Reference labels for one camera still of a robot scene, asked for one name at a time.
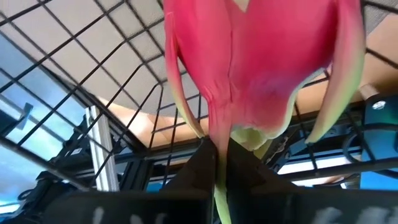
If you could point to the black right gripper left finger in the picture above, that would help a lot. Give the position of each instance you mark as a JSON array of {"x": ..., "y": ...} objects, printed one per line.
[{"x": 124, "y": 208}]

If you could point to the pink dragon fruit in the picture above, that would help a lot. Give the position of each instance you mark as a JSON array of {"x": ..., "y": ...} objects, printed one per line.
[{"x": 264, "y": 62}]

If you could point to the silver frame bar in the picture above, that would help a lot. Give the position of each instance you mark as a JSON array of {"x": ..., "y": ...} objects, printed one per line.
[{"x": 102, "y": 149}]

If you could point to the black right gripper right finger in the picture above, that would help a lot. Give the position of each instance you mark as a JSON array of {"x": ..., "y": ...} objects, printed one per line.
[{"x": 311, "y": 208}]

